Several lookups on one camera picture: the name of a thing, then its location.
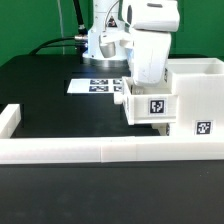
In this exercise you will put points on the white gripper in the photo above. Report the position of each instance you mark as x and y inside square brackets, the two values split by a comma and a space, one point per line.
[149, 57]

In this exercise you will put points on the white front drawer tray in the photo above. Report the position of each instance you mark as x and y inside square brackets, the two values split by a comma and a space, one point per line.
[162, 128]

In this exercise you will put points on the white drawer tray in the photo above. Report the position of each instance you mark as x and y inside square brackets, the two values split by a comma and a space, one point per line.
[146, 105]
[162, 128]

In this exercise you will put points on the white U-shaped boundary frame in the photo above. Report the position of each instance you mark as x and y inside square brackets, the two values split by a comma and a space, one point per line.
[102, 150]

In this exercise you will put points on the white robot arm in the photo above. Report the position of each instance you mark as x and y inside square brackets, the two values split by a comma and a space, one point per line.
[127, 16]

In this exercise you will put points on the white drawer cabinet box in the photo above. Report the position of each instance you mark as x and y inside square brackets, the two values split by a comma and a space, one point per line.
[199, 85]

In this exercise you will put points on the paper sheet with markers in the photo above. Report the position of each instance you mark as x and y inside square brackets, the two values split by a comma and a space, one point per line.
[81, 86]

